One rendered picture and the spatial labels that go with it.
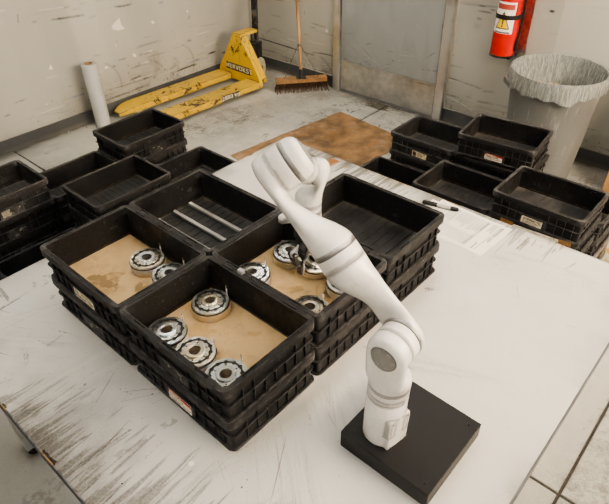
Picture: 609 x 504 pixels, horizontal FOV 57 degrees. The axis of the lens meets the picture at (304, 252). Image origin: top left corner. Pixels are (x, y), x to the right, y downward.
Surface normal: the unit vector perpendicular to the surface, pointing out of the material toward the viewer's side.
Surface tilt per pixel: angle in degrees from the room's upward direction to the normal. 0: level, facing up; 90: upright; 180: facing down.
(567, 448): 0
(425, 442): 1
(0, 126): 90
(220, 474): 0
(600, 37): 90
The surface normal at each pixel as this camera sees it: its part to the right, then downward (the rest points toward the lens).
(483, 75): -0.66, 0.47
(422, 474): 0.00, -0.79
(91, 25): 0.75, 0.39
